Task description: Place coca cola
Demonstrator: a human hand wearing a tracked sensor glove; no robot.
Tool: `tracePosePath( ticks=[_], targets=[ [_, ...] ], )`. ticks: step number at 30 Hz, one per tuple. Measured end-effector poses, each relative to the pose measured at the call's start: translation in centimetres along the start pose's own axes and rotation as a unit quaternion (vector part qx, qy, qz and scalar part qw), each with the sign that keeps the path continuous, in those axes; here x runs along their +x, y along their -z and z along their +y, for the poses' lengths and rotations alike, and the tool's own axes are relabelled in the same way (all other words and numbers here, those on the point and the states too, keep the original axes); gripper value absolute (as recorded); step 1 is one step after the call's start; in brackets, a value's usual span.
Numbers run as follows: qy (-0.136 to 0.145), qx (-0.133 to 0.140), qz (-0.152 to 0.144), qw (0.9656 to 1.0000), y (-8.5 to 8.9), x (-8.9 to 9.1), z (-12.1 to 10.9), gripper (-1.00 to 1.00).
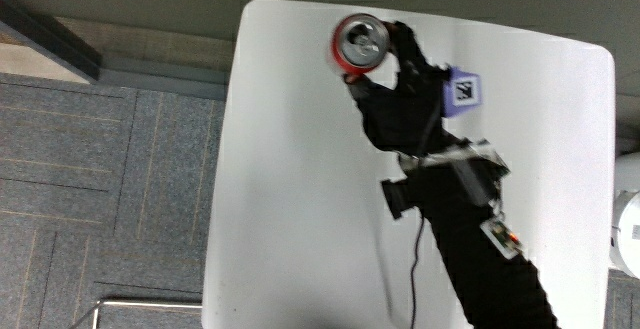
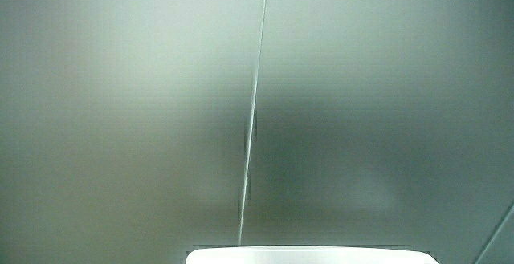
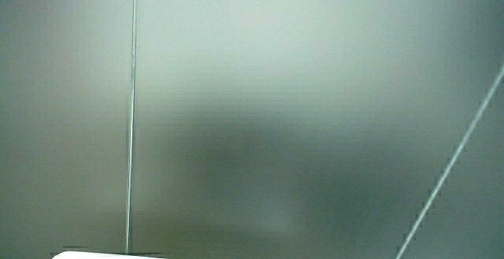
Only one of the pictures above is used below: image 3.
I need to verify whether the white rounded object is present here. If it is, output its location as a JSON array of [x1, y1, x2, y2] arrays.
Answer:
[[50, 251, 166, 259]]

